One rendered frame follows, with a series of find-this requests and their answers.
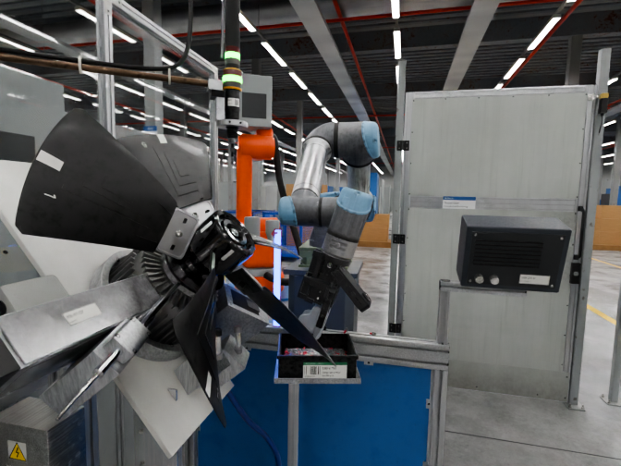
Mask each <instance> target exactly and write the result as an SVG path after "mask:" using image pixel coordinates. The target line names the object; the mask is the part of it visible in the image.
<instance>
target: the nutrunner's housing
mask: <svg viewBox="0 0 621 466"><path fill-rule="evenodd" d="M224 91H225V119H236V120H239V112H240V93H241V91H240V90H237V89H224ZM225 128H226V129H227V130H226V135H227V138H228V139H230V138H235V139H236V138H238V129H239V128H238V127H225Z"/></svg>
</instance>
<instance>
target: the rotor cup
mask: <svg viewBox="0 0 621 466"><path fill-rule="evenodd" d="M211 221H212V224H211V225H210V226H208V227H207V228H206V229H205V230H204V231H203V232H201V230H202V229H203V228H204V227H205V226H206V225H207V224H209V223H210V222H211ZM231 228H233V229H235V230H236V231H237V233H238V237H236V236H235V235H234V234H233V233H232V232H231ZM231 250H232V251H234V252H233V253H232V254H231V255H229V256H228V257H227V258H226V259H225V260H224V261H223V260H222V259H221V258H222V257H224V256H225V255H226V254H227V253H228V252H230V251H231ZM211 251H213V252H214V254H215V262H214V265H217V270H215V276H217V277H218V282H217V285H216V291H215V292H217V291H218V290H219V289H220V288H222V286H223V285H224V283H225V277H224V276H225V275H229V274H230V273H231V272H233V271H234V270H235V269H236V268H238V267H239V266H240V265H241V264H243V263H244V262H245V261H246V260H248V259H249V258H250V256H251V255H252V254H253V253H254V252H255V244H254V241H253V238H252V236H251V234H250V233H249V232H248V230H247V229H246V228H245V227H244V225H243V224H242V223H241V222H240V221H239V220H238V219H237V218H235V217H234V216H233V215H231V214H230V213H228V212H226V211H223V210H217V211H215V212H213V213H212V214H211V215H210V216H208V217H207V218H206V219H205V220H204V221H203V222H202V223H201V224H199V225H198V226H197V229H196V231H195V233H194V235H193V237H192V239H191V242H190V244H189V246H188V248H187V250H186V253H185V255H184V257H183V258H182V259H181V261H180V260H178V259H176V258H174V257H171V256H169V255H167V259H168V262H169V264H170V266H171V268H172V269H173V271H174V272H175V274H176V275H177V277H178V278H179V279H180V280H181V281H182V282H183V283H184V284H185V285H186V286H188V287H189V288H191V289H193V290H195V291H197V292H198V290H199V289H200V288H201V286H202V284H203V283H202V276H203V275H209V269H210V258H211Z"/></svg>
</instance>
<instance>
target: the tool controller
mask: <svg viewBox="0 0 621 466"><path fill-rule="evenodd" d="M571 233H572V230H571V229H570V228H569V227H568V226H566V225H565V224H564V223H563V222H562V221H560V220H559V219H558V218H556V217H532V216H500V215H462V217H461V226H460V235H459V243H458V252H457V269H456V270H457V275H458V279H459V282H460V285H461V286H462V287H476V288H501V289H515V290H528V291H541V292H555V293H557V292H559V289H560V284H561V280H562V275H563V271H564V267H565V262H566V255H567V250H568V246H569V241H570V237H571Z"/></svg>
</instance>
